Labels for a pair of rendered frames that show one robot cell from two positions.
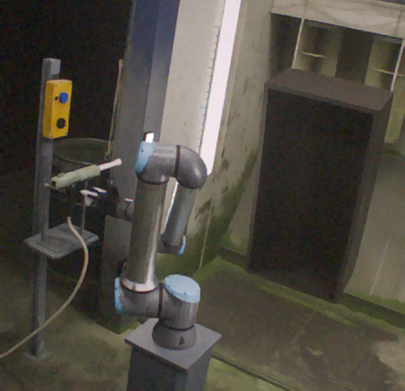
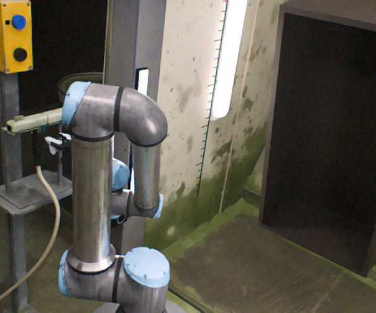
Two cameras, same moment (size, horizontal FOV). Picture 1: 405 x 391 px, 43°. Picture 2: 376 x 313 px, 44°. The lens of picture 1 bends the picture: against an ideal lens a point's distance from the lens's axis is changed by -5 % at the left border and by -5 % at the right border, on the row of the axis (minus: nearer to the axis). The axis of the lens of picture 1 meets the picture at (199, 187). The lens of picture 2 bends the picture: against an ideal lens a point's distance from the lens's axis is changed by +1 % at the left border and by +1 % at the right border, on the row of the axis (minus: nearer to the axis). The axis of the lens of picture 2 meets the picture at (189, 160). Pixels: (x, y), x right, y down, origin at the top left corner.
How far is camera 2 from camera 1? 79 cm
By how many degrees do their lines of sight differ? 10
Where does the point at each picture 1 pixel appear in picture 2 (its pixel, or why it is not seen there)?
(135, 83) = (123, 8)
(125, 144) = (117, 81)
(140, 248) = (82, 220)
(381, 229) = not seen: outside the picture
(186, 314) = (149, 302)
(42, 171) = (6, 112)
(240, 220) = not seen: hidden behind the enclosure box
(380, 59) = not seen: outside the picture
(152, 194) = (88, 154)
